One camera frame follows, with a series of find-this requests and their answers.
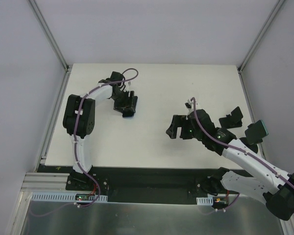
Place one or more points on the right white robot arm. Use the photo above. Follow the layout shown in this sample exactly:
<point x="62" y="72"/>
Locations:
<point x="268" y="184"/>

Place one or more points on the black phone blue edge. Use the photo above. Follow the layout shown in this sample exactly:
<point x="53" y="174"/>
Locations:
<point x="255" y="132"/>

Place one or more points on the left white cable duct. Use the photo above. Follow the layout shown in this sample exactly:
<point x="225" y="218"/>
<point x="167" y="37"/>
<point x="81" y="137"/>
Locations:
<point x="67" y="197"/>

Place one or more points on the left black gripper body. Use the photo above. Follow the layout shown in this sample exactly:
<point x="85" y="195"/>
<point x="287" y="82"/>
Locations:
<point x="126" y="104"/>

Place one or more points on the left aluminium frame post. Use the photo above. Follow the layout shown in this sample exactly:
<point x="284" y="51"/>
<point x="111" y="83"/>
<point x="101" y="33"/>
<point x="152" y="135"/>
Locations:
<point x="48" y="33"/>

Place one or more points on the black folding phone stand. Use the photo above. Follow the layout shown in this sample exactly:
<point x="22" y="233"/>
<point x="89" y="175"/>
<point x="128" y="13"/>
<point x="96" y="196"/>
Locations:
<point x="232" y="120"/>

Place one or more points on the black round-base phone stand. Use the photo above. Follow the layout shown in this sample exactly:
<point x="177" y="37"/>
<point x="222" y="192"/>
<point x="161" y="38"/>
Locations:
<point x="252" y="147"/>

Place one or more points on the white cable duct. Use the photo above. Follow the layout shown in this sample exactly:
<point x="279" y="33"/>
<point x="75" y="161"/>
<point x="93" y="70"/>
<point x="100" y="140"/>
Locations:
<point x="205" y="201"/>
<point x="67" y="197"/>

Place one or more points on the right white cable duct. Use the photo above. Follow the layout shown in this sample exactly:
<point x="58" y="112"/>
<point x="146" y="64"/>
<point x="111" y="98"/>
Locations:
<point x="205" y="201"/>

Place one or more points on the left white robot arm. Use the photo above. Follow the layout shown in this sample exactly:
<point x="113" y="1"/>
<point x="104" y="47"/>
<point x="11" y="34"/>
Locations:
<point x="79" y="122"/>

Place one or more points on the right aluminium frame post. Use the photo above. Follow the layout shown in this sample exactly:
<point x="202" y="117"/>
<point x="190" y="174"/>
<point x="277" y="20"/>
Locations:
<point x="262" y="32"/>

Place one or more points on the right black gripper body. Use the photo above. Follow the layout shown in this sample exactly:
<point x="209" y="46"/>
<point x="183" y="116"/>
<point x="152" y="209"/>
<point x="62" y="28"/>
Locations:
<point x="183" y="125"/>

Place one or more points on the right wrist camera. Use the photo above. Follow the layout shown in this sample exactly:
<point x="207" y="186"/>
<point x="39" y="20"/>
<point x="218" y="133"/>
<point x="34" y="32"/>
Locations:
<point x="190" y="106"/>

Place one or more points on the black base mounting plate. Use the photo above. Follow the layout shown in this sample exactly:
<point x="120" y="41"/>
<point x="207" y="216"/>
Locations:
<point x="147" y="185"/>

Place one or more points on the aluminium frame post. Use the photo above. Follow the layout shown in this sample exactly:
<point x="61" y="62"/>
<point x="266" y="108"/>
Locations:
<point x="48" y="33"/>
<point x="262" y="32"/>

